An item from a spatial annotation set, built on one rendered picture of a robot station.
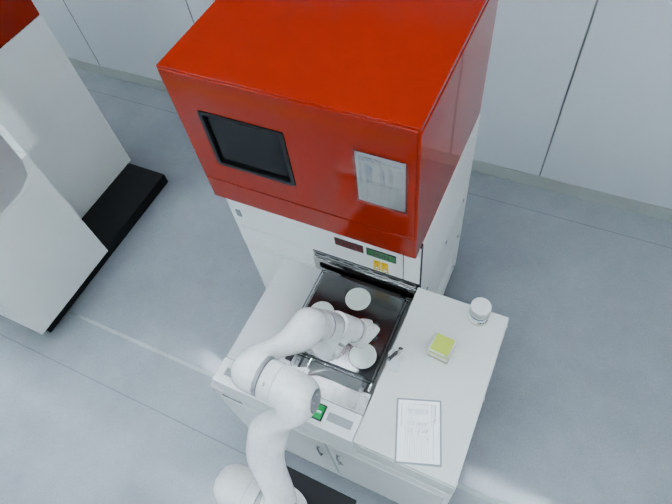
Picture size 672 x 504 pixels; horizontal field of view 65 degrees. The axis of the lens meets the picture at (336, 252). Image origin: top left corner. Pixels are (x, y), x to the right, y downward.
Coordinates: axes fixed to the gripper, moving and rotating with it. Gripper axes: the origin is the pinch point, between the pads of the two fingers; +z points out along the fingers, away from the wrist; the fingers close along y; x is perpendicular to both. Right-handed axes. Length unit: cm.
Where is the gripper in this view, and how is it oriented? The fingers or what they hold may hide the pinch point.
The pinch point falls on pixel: (372, 336)
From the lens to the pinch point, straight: 191.4
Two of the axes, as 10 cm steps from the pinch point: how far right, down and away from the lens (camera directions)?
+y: 6.7, -7.4, -1.1
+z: 4.2, 2.6, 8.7
